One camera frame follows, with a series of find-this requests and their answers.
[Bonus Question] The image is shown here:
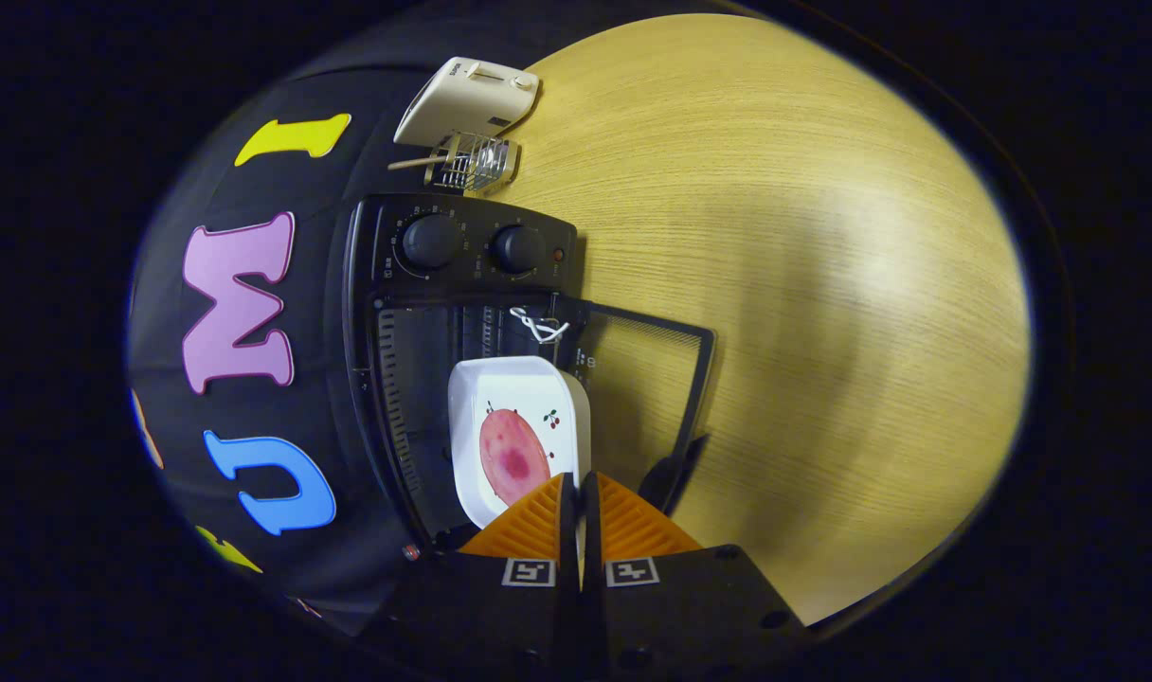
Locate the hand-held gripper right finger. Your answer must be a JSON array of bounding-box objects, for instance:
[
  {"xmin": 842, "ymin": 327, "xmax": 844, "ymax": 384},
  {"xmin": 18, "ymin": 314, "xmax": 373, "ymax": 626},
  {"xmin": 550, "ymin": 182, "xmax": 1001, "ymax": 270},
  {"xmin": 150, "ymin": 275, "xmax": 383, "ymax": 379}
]
[{"xmin": 581, "ymin": 471, "xmax": 809, "ymax": 682}]

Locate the white square dish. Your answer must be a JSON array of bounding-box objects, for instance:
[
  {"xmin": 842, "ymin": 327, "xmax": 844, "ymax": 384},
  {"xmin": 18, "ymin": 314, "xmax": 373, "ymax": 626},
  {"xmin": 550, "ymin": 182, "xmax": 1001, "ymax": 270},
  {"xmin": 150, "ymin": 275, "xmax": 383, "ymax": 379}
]
[{"xmin": 447, "ymin": 356, "xmax": 593, "ymax": 529}]

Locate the black toaster oven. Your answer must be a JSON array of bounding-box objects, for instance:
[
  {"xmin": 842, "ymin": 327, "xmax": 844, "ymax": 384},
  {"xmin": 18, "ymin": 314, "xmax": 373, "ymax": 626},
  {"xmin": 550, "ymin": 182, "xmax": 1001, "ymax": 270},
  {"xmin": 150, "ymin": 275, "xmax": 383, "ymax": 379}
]
[{"xmin": 341, "ymin": 192, "xmax": 717, "ymax": 560}]

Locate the white string loop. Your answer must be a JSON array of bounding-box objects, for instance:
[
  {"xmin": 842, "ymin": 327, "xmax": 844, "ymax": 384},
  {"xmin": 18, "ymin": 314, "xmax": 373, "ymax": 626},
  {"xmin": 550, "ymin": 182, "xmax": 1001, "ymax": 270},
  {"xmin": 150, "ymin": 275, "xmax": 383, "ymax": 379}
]
[{"xmin": 508, "ymin": 305, "xmax": 571, "ymax": 344}]

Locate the white bread toaster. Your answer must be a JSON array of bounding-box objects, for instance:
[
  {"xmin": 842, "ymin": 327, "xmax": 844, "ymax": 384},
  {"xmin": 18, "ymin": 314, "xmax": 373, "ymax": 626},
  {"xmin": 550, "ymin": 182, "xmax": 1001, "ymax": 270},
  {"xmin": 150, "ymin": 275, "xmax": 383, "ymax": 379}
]
[{"xmin": 393, "ymin": 57, "xmax": 542, "ymax": 150}]

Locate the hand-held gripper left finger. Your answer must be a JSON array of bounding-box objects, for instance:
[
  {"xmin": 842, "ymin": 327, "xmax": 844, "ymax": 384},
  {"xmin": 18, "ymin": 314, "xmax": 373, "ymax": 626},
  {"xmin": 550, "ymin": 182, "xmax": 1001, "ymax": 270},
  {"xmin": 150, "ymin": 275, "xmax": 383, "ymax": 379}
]
[{"xmin": 377, "ymin": 472, "xmax": 582, "ymax": 682}]

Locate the wire metal basket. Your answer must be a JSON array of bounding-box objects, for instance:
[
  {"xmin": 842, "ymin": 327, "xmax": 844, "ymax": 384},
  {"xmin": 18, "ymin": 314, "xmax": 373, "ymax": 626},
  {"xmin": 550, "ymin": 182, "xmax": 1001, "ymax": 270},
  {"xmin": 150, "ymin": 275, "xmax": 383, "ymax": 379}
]
[{"xmin": 423, "ymin": 133, "xmax": 522, "ymax": 196}]

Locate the pink meat slice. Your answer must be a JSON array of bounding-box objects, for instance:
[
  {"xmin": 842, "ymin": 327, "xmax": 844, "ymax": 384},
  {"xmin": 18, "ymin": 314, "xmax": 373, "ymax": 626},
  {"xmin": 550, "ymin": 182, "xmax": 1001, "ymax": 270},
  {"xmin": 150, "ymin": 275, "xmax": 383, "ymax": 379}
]
[{"xmin": 478, "ymin": 407, "xmax": 552, "ymax": 508}]

